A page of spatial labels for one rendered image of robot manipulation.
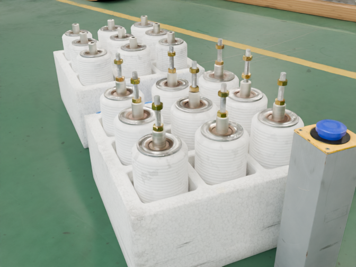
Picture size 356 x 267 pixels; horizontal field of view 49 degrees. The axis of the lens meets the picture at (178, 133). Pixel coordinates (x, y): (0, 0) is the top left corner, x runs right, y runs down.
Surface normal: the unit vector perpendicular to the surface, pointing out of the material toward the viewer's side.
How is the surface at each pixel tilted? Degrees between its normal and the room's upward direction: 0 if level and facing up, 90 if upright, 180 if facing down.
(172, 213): 90
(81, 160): 0
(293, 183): 90
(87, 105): 90
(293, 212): 90
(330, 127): 0
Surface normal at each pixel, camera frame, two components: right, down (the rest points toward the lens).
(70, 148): -0.02, -0.87
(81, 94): 0.41, 0.44
